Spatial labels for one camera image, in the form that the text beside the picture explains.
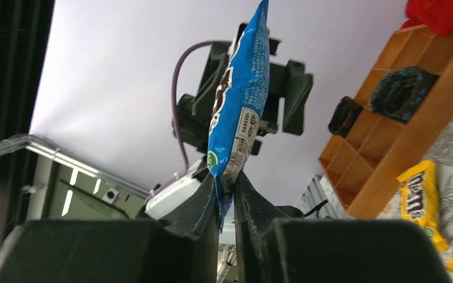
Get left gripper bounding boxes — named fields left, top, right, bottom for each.
left=173, top=22, right=313, bottom=156

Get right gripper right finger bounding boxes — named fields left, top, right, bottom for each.
left=234, top=173, right=450, bottom=282

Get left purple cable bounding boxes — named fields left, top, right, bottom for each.
left=144, top=40, right=231, bottom=204

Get floral table mat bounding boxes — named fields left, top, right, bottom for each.
left=296, top=118, right=453, bottom=266

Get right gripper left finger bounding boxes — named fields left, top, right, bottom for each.
left=0, top=177, right=219, bottom=282

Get black rolled sock green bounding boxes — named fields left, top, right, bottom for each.
left=369, top=66, right=439, bottom=124

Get black rolled sock orange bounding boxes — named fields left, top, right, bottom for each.
left=328, top=96, right=363, bottom=138

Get red cloth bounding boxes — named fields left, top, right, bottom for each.
left=401, top=0, right=453, bottom=36

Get blue candy bag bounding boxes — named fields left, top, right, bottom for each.
left=206, top=1, right=270, bottom=231

